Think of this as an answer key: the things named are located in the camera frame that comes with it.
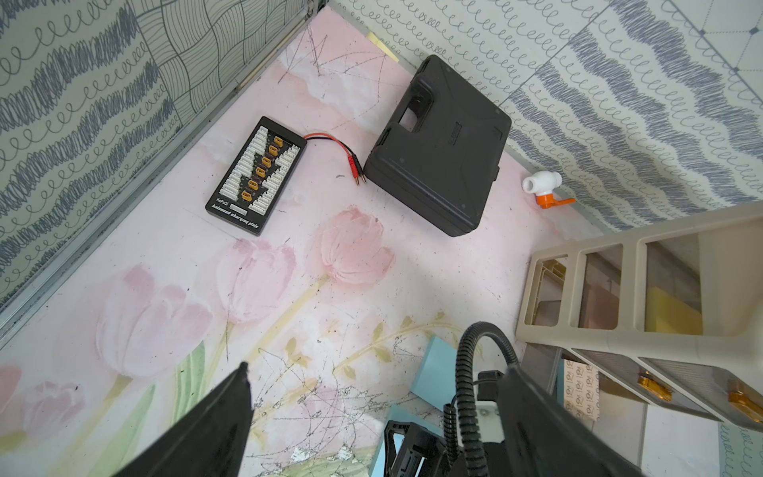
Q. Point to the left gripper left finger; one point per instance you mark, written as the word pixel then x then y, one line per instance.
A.
pixel 209 440

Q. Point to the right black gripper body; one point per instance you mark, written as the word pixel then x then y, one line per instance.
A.
pixel 412 450

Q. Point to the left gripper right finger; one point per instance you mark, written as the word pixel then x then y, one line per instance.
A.
pixel 541 438

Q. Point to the blue sticky note top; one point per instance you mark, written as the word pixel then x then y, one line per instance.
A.
pixel 434 382

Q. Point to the pink sticky note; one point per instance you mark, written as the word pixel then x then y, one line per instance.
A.
pixel 599 308

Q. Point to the yellow sticky note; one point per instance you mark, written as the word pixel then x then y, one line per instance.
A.
pixel 666 314

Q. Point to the beige desk organizer cabinet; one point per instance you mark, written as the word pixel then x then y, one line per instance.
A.
pixel 627 338

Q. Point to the grey transparent drawer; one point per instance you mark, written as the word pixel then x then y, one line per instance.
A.
pixel 703 381

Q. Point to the floral pink table mat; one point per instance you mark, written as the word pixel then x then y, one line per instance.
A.
pixel 333 305

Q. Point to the black plastic tool case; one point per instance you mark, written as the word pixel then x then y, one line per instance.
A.
pixel 440 151

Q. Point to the white valve orange handle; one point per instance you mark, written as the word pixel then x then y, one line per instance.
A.
pixel 542 186

